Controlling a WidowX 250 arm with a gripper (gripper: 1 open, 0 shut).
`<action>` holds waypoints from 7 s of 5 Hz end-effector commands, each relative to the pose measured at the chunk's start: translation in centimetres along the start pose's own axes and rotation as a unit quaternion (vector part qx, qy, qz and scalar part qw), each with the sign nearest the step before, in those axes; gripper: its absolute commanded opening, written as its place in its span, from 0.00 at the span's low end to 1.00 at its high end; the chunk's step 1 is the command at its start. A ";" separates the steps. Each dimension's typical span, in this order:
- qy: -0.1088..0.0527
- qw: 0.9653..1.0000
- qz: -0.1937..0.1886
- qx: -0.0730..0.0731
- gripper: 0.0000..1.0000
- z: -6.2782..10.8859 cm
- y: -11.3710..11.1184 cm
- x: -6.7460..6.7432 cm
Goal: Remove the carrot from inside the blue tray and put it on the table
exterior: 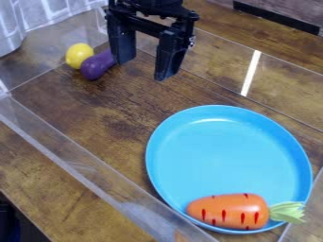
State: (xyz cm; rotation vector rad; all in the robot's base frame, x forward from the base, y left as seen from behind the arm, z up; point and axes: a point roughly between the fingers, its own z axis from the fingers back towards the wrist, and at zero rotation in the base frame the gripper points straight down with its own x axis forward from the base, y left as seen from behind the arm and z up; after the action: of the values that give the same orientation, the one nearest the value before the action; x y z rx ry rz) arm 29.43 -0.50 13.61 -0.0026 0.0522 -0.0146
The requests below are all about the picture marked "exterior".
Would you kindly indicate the white grey curtain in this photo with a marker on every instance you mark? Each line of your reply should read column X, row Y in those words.
column 23, row 16

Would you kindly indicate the clear acrylic enclosure wall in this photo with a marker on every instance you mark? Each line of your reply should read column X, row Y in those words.
column 74, row 135

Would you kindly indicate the yellow toy lemon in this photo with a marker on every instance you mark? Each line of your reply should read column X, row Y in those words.
column 78, row 53

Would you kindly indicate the orange toy carrot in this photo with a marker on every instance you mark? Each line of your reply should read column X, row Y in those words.
column 243, row 211

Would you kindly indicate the purple toy eggplant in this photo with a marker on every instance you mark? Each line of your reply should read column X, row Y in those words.
column 95, row 66

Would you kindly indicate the blue plastic plate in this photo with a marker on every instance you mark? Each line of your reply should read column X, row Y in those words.
column 219, row 149

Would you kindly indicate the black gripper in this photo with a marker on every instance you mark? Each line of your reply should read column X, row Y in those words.
column 123, row 21

